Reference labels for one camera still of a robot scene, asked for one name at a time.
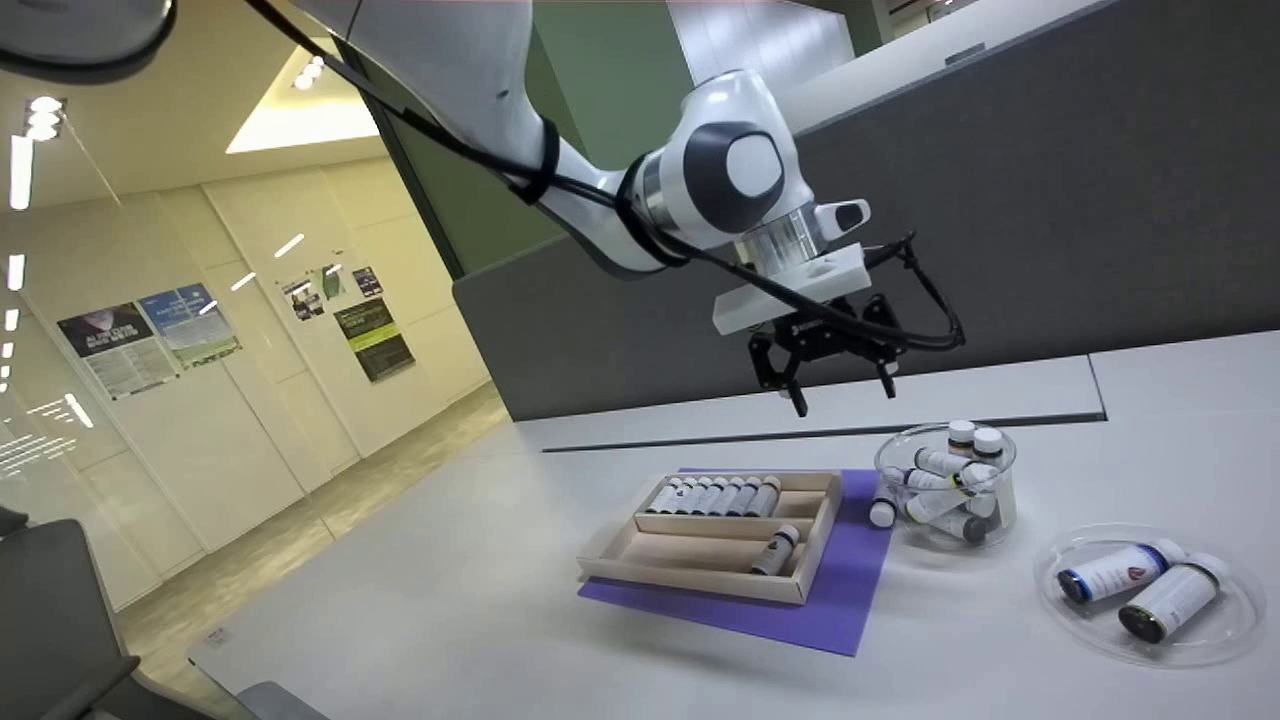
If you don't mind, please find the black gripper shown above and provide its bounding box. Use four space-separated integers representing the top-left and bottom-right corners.
749 317 900 414

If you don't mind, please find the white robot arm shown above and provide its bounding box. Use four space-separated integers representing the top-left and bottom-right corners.
295 0 905 414

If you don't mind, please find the yellow-banded bottle in bowl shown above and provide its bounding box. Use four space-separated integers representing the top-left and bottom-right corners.
912 449 997 492

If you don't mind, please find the white-capped bottle in bowl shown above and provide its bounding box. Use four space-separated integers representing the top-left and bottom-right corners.
950 420 976 449

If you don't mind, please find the clear round bowl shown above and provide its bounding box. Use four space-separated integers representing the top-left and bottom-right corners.
869 420 1017 546

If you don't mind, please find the dark-necked bottle in bowl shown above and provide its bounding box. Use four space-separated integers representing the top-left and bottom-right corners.
972 426 1010 458

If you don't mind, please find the light wooden tray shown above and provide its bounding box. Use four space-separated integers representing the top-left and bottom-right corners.
581 466 839 605

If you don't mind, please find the row of small bottles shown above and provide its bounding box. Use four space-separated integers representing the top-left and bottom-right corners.
643 475 782 515

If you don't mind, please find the dark-capped bottle in tray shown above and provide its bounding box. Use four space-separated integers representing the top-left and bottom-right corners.
749 523 800 574

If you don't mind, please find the purple mat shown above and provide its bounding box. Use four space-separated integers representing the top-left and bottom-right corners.
581 466 890 657

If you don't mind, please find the blue-banded white bottle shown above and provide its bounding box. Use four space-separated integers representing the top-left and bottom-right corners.
1057 539 1183 608

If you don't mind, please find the brown-banded white bottle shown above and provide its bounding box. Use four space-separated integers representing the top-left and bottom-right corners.
1122 556 1224 643

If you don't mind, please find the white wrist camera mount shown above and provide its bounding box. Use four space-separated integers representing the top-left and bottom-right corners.
714 242 871 334

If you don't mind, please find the grey partition wall panel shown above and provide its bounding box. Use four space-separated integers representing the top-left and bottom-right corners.
453 0 1280 422

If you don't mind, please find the dark wall poster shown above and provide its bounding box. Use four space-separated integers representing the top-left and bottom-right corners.
335 298 415 383

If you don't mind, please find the wall posters left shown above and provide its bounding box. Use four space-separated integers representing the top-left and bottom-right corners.
60 282 242 400

